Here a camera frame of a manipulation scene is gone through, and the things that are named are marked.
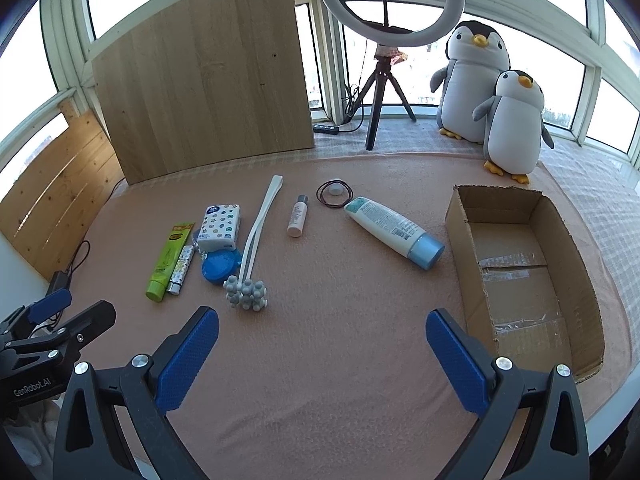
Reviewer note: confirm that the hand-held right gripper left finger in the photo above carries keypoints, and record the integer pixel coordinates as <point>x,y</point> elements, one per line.
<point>187,360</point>

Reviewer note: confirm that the white window frame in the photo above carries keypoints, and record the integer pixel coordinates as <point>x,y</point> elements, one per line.
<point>65,35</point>

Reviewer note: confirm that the small white oval object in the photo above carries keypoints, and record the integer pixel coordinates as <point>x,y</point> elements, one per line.
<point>335,188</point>

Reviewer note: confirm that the small white bottle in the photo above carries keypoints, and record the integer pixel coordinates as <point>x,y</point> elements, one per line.
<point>297,217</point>

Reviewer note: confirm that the blue round lid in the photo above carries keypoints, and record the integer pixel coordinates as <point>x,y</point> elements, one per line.
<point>220,267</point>

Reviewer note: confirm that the green tube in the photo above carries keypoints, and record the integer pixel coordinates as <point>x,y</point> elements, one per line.
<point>165,265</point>

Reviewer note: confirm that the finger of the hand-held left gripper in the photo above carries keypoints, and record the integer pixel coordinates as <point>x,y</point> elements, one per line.
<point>50,302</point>
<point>90,320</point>

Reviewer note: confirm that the large penguin plush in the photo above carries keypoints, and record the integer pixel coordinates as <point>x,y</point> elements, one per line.
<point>465,90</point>

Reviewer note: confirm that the cardboard box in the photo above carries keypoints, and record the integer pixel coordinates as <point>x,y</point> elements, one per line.
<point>525,290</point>

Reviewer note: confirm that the small patterned lip balm tube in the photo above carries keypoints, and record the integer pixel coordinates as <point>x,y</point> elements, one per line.
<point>180,270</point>

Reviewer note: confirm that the wooden plank panel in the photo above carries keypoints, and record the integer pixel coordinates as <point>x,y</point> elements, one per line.
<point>55,195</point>

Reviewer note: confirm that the white lotion tube blue cap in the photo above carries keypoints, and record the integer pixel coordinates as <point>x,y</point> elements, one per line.
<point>385,222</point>

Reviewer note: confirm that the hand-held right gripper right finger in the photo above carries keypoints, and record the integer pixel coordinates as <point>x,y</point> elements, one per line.
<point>457,365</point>

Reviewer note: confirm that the small penguin plush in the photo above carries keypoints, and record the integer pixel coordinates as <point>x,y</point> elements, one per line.
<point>512,130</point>

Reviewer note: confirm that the light wooden board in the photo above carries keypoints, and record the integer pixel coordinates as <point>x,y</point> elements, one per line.
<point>200,85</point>

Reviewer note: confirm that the white massage roller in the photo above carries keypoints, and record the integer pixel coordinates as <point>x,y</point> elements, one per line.
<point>245,296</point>

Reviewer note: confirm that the patterned tissue pack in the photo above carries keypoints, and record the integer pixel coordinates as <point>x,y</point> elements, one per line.
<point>220,225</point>

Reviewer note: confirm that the black power strip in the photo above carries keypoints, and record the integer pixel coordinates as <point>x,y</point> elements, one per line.
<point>326,128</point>

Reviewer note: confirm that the blue foil packet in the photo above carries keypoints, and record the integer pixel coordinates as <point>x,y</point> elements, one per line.
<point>200,256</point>

